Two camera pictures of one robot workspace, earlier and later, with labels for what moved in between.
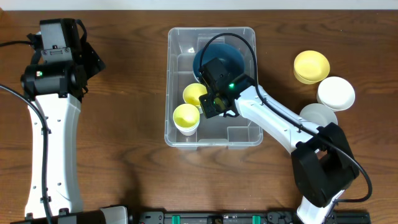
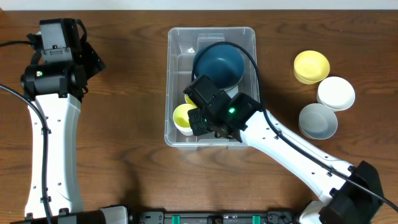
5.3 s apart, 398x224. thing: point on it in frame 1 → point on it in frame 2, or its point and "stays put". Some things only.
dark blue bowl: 233,58 stays put
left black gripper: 92,59 stays put
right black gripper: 210,106 → 196,121
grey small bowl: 318,114 stays put
